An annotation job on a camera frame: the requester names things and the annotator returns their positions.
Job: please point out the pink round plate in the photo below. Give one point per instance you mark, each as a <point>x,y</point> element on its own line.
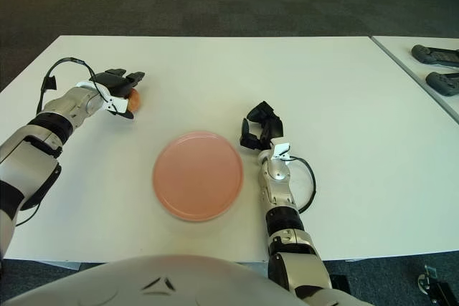
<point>198,176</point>

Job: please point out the red yellow apple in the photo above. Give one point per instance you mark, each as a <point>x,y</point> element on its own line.
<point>135,101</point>

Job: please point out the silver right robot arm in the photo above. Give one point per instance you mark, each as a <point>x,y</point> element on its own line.
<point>285,195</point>

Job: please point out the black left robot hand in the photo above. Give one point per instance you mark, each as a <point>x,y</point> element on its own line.
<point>116,82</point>

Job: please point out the black wheeled chair base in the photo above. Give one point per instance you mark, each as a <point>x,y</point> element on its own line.
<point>437,284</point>

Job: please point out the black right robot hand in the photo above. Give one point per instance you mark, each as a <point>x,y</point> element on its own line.
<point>269,127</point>

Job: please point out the grey handheld controller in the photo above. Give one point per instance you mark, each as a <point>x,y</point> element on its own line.
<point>444,84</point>
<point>434,55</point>

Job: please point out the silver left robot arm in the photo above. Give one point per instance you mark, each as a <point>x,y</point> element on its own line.
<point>28,166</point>

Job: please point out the grey robot torso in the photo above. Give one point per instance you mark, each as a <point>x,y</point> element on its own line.
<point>161,284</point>

